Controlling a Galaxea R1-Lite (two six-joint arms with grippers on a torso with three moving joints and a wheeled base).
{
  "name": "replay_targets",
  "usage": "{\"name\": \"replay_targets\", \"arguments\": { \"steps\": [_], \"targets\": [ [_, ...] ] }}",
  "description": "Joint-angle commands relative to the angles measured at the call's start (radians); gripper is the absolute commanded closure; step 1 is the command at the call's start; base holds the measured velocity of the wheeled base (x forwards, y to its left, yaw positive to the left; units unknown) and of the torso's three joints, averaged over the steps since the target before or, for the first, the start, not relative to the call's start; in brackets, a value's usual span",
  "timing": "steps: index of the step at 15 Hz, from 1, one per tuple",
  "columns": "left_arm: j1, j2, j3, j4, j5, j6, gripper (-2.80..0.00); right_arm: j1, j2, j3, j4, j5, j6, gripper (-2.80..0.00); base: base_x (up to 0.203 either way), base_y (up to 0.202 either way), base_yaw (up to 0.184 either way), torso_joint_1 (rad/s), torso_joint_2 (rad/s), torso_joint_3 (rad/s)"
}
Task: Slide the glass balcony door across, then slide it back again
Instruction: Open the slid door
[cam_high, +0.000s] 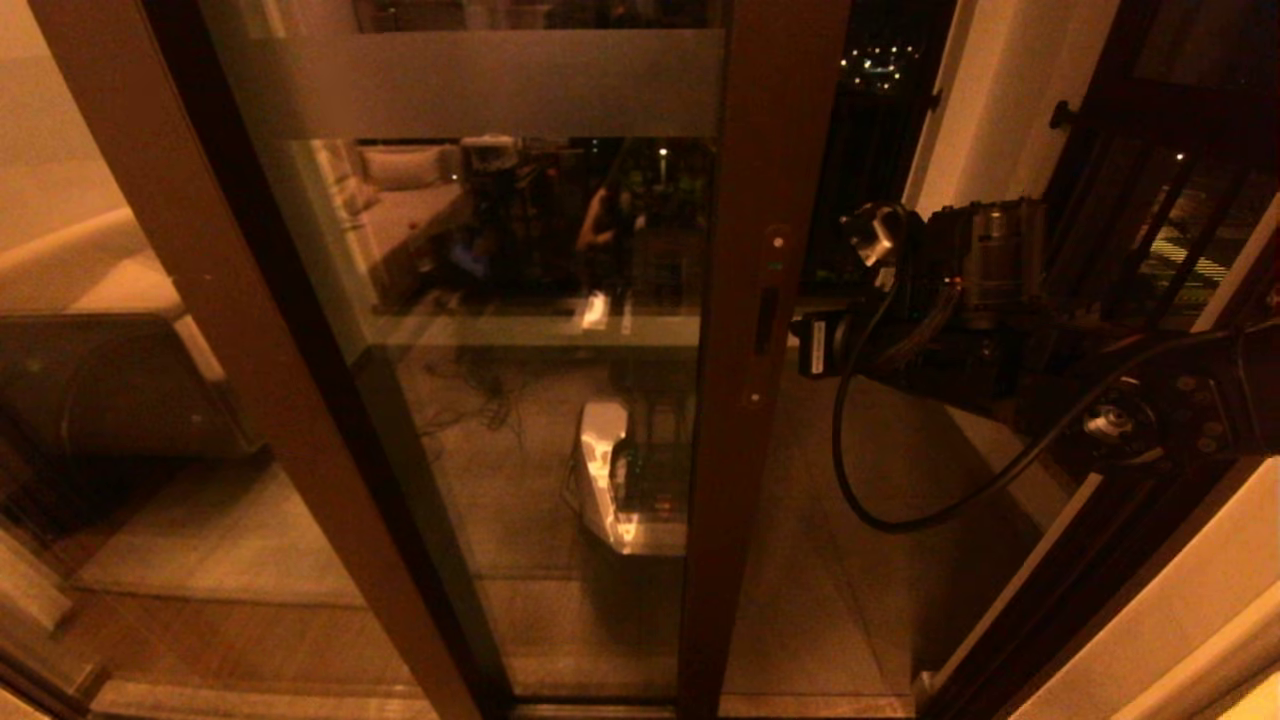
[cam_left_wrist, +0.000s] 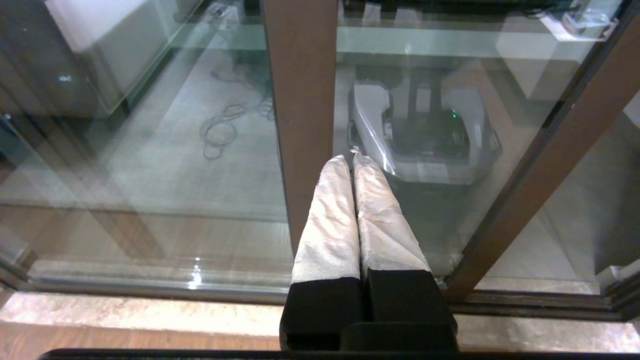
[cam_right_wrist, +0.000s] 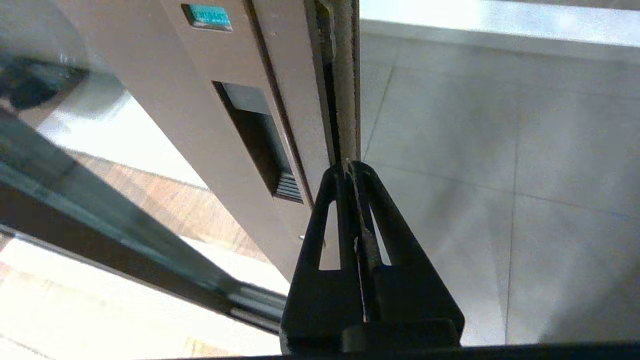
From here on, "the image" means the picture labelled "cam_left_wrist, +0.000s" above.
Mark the brown framed fixed glass panel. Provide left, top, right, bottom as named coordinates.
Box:
left=0, top=0, right=342, bottom=296

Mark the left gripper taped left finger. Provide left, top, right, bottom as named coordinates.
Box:
left=279, top=155, right=365, bottom=351

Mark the brown framed sliding glass door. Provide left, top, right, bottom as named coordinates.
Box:
left=85, top=0, right=640, bottom=303

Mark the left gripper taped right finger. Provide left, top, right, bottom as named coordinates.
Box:
left=351, top=148, right=458, bottom=327

